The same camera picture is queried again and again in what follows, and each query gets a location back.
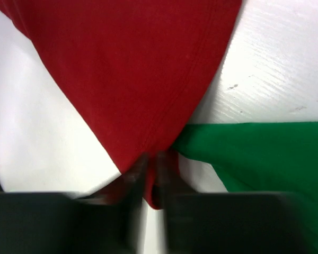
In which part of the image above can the green t-shirt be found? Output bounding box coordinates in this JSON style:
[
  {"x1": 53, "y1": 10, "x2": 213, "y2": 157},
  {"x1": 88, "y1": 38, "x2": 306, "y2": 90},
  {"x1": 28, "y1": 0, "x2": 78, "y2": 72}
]
[{"x1": 173, "y1": 122, "x2": 318, "y2": 253}]

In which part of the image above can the red t-shirt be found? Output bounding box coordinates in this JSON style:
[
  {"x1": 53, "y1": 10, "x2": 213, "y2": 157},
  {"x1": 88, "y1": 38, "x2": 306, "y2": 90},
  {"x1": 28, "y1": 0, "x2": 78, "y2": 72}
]
[{"x1": 0, "y1": 0, "x2": 244, "y2": 210}]

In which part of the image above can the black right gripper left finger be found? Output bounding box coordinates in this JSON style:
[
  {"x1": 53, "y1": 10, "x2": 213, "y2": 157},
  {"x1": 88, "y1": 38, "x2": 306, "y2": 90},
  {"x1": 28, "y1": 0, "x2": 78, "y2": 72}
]
[{"x1": 0, "y1": 155, "x2": 148, "y2": 253}]

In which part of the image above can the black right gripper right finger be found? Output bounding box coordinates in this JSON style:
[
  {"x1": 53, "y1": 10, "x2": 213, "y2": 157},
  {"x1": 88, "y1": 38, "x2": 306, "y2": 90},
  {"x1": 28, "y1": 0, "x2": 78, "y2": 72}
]
[{"x1": 156, "y1": 152, "x2": 311, "y2": 253}]

